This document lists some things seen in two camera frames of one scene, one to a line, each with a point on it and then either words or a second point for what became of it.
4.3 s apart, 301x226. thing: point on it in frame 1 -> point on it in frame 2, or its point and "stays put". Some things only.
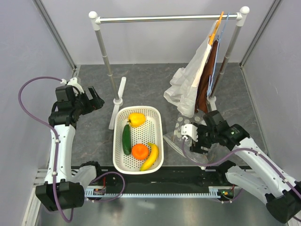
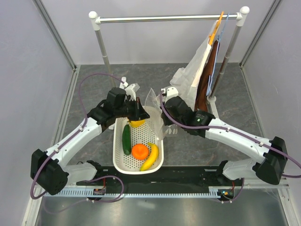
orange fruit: (139, 151) stays put
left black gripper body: (87, 106) -> (130, 109)
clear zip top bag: (182, 144) -> (152, 104)
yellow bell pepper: (137, 119) stays put
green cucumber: (126, 140) stays put
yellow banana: (153, 158) stays put
